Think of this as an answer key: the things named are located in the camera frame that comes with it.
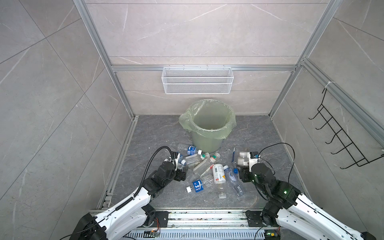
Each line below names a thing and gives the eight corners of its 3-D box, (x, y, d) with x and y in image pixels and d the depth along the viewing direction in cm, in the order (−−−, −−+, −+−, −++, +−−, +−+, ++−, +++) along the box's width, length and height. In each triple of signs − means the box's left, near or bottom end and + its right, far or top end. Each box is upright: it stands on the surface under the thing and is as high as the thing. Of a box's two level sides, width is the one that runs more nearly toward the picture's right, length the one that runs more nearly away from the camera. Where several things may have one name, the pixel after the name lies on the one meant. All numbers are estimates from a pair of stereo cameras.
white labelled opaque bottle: (213, 183, 85) (214, 180, 82) (212, 166, 92) (212, 163, 88) (225, 183, 85) (226, 180, 82) (223, 166, 92) (224, 163, 88)
